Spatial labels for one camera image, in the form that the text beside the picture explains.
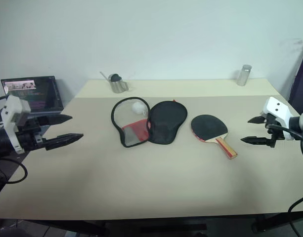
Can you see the metal cylinder cup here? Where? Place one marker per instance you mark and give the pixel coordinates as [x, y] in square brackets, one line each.
[243, 75]

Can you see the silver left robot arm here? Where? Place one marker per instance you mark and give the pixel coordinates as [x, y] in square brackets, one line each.
[0, 140]

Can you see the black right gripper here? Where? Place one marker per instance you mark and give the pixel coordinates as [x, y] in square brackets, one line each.
[273, 126]

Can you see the grey open laptop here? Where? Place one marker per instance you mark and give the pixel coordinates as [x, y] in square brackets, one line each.
[45, 93]

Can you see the dark leaning board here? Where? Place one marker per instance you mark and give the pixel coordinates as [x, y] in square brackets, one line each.
[300, 84]

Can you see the black table frame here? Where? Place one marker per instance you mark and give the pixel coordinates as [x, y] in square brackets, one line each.
[121, 225]

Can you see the black wooden table tennis paddle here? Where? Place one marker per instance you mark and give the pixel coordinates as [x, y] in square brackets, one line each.
[208, 127]

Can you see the steel spouted can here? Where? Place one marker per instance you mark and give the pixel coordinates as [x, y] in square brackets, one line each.
[117, 86]

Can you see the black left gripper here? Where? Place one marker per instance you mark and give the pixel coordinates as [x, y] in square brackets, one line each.
[30, 138]

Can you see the black red mesh paddle case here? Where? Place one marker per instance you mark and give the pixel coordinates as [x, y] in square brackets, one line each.
[166, 123]

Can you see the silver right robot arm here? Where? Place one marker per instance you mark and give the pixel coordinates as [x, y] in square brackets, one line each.
[299, 123]

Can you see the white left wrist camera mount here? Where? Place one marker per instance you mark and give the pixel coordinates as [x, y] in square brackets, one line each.
[8, 116]

